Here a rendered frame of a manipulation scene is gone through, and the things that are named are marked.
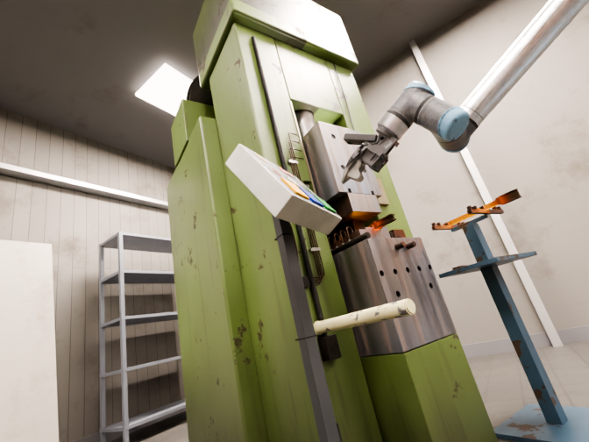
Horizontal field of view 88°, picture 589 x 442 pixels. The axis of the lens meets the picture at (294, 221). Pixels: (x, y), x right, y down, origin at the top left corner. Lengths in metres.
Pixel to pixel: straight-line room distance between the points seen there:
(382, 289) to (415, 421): 0.46
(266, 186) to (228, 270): 0.83
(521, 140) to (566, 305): 1.66
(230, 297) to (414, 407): 0.90
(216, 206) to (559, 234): 3.18
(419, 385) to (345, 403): 0.27
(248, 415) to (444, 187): 3.17
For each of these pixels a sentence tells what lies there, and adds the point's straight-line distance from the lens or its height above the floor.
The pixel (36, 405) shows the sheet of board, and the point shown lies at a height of 0.54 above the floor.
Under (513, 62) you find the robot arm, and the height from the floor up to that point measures 1.21.
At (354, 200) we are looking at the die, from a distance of 1.44.
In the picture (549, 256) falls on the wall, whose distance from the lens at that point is 3.79.
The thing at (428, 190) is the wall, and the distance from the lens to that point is 3.96.
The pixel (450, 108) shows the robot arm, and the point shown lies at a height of 1.10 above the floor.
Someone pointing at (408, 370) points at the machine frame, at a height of 0.41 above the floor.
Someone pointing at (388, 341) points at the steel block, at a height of 0.51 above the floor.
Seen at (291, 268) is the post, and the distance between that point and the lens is 0.96.
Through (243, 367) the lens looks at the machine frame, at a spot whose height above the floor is 0.53.
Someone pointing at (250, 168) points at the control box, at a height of 1.10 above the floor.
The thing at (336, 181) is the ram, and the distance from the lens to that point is 1.42.
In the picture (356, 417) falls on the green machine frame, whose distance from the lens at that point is 1.36.
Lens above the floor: 0.62
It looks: 20 degrees up
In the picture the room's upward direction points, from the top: 13 degrees counter-clockwise
